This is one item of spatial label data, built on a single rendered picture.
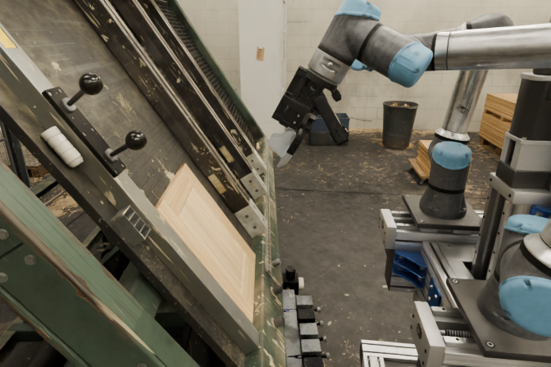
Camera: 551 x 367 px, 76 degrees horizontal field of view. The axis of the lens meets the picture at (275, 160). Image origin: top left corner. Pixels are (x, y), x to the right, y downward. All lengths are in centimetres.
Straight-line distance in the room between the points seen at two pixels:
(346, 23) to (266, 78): 429
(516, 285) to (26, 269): 74
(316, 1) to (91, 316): 598
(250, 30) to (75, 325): 456
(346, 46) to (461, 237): 89
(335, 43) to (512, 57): 31
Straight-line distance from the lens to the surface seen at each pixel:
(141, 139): 68
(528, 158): 107
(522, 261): 74
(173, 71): 155
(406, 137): 555
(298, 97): 71
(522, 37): 77
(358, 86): 637
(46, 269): 59
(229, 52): 646
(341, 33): 68
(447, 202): 131
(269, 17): 492
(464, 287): 102
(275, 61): 492
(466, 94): 137
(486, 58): 77
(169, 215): 90
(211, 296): 87
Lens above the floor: 162
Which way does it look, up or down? 20 degrees down
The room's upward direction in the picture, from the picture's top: straight up
